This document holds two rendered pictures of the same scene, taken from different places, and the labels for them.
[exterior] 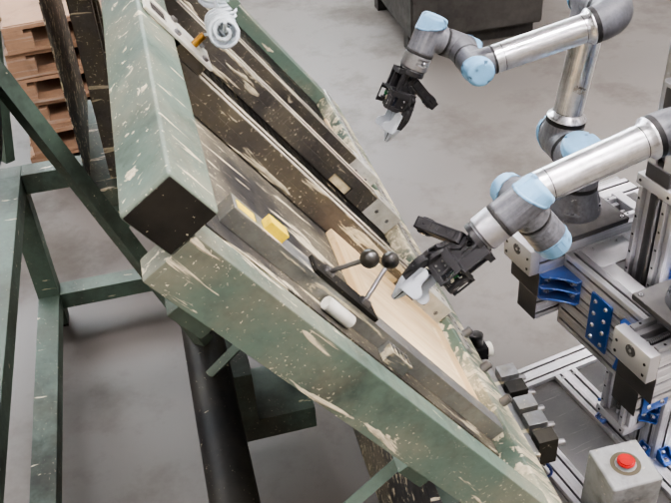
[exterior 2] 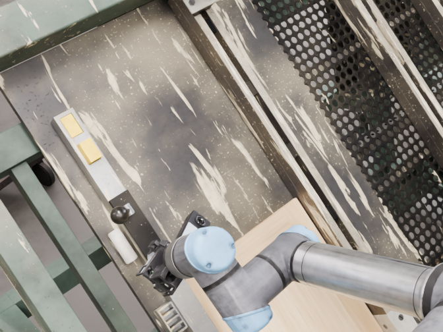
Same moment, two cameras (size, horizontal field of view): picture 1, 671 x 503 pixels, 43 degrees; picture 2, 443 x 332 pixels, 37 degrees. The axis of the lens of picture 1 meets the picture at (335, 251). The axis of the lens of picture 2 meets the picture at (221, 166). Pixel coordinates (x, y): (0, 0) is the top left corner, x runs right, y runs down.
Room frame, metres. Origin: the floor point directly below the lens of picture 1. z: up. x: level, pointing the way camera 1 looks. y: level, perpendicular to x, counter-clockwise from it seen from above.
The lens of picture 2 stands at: (1.11, -1.18, 2.27)
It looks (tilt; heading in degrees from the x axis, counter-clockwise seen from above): 32 degrees down; 69
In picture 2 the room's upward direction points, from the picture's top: 15 degrees counter-clockwise
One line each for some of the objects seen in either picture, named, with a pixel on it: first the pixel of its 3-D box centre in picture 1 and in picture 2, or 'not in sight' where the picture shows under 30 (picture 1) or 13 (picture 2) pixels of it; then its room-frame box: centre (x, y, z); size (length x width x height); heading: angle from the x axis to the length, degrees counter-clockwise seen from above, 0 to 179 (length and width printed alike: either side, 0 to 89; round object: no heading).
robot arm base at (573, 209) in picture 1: (576, 195); not in sight; (2.10, -0.72, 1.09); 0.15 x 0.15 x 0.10
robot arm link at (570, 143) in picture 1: (579, 160); not in sight; (2.10, -0.72, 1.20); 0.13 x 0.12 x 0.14; 9
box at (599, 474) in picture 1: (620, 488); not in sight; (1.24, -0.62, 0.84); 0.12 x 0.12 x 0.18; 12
